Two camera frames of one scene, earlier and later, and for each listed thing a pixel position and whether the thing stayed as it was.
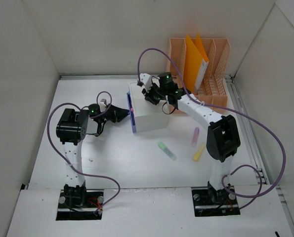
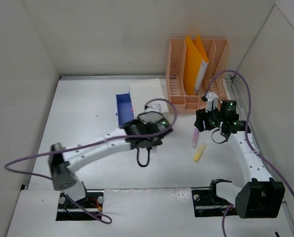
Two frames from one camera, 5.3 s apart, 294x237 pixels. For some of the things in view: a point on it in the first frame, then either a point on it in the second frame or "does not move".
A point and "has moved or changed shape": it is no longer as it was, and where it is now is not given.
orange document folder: [195, 64] does not move
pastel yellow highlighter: [197, 155] does not move
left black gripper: [112, 113] -> [161, 126]
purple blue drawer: [133, 122] has moved or changed shape
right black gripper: [151, 95] -> [201, 121]
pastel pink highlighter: [195, 137] does not move
